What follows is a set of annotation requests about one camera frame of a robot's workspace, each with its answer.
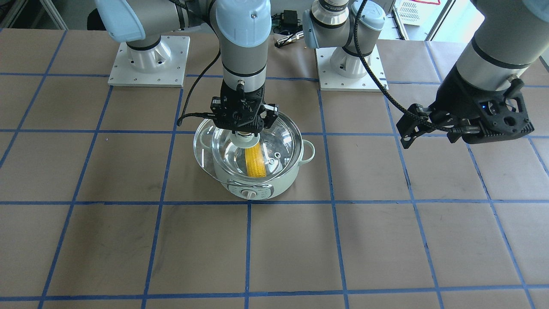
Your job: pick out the black gripper over pot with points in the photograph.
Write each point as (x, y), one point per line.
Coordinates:
(270, 117)

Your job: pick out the black gripper holding corn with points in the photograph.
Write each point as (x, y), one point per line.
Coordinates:
(455, 98)

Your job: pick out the pale green electric pot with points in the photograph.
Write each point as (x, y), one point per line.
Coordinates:
(226, 164)

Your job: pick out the glass pot lid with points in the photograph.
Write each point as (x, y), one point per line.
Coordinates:
(283, 130)

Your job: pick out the yellow corn cob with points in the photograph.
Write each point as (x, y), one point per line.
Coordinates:
(255, 162)

